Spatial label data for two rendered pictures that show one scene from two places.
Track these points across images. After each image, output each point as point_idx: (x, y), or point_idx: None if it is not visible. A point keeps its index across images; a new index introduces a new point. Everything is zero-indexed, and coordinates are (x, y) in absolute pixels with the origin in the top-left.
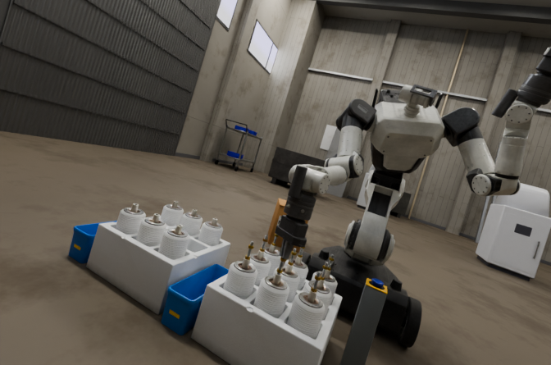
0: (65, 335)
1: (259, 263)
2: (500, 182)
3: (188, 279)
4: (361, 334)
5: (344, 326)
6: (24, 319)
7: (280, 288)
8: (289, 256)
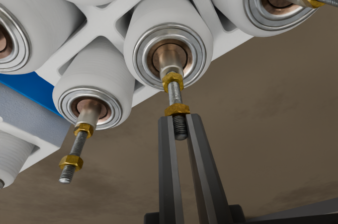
0: (117, 144)
1: (36, 53)
2: None
3: (46, 104)
4: None
5: None
6: (103, 158)
7: (203, 68)
8: (202, 127)
